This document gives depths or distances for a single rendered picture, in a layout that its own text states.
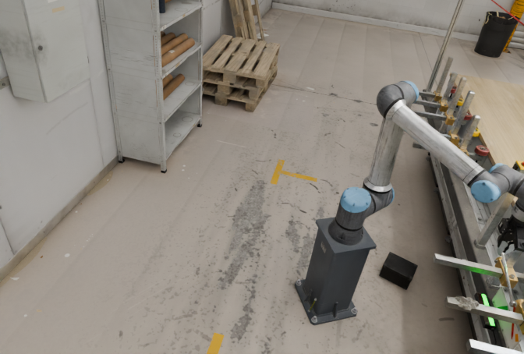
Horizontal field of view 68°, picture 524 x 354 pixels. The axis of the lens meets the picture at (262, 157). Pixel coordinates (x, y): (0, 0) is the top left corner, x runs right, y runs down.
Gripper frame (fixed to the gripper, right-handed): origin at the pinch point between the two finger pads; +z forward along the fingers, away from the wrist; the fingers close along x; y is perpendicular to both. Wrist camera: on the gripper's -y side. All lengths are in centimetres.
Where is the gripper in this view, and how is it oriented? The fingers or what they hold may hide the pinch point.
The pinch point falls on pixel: (501, 254)
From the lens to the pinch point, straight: 198.7
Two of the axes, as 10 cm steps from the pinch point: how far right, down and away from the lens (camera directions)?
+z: -1.0, 8.2, 5.6
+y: 2.2, -5.3, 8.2
